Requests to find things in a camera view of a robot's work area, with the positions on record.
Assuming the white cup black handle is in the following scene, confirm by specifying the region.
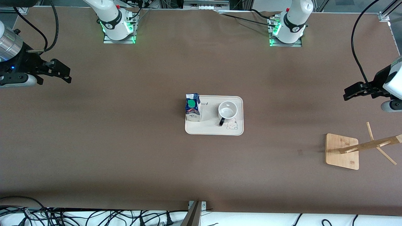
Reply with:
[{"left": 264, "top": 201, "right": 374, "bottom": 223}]
[{"left": 218, "top": 100, "right": 238, "bottom": 127}]

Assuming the blue white milk carton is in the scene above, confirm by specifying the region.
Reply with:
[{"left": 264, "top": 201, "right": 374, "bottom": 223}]
[{"left": 185, "top": 93, "right": 201, "bottom": 122}]

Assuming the wooden cup rack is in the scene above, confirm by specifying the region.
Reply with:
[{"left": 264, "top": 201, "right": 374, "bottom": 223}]
[{"left": 325, "top": 122, "right": 402, "bottom": 170}]

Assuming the aluminium corner profile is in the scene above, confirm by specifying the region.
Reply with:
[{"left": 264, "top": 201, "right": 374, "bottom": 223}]
[{"left": 378, "top": 0, "right": 402, "bottom": 22}]

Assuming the cream rabbit print tray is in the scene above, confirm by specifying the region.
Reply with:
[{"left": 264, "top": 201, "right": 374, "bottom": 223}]
[{"left": 184, "top": 95, "right": 244, "bottom": 136}]

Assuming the grey power strip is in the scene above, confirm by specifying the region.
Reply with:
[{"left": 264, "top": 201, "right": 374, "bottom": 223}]
[{"left": 184, "top": 0, "right": 230, "bottom": 10}]

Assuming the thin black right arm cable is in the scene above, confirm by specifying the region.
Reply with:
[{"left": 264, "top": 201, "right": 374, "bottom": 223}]
[{"left": 13, "top": 7, "right": 48, "bottom": 52}]

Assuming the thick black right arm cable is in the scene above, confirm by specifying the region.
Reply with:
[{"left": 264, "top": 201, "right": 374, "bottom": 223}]
[{"left": 27, "top": 0, "right": 60, "bottom": 53}]

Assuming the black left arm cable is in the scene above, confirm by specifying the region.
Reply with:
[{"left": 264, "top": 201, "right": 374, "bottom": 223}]
[{"left": 351, "top": 0, "right": 382, "bottom": 91}]

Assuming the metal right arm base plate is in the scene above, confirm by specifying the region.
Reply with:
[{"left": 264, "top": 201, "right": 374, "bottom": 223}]
[{"left": 103, "top": 13, "right": 136, "bottom": 44}]

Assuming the black base cable bundle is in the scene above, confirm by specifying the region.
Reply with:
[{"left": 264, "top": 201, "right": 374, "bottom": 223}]
[{"left": 126, "top": 0, "right": 157, "bottom": 19}]

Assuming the short black table cable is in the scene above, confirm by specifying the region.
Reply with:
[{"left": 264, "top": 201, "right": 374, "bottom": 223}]
[{"left": 250, "top": 8, "right": 277, "bottom": 20}]

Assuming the black looped floor cable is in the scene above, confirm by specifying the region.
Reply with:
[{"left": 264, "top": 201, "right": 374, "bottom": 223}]
[{"left": 0, "top": 196, "right": 48, "bottom": 220}]

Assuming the long black table cable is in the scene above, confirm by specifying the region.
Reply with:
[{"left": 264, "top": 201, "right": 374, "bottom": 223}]
[{"left": 217, "top": 10, "right": 278, "bottom": 28}]

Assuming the metal table edge bracket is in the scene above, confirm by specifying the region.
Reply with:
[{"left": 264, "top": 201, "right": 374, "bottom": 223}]
[{"left": 188, "top": 201, "right": 207, "bottom": 211}]

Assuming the grey camera stand pole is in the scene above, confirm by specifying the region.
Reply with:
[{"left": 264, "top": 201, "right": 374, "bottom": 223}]
[{"left": 181, "top": 201, "right": 201, "bottom": 226}]

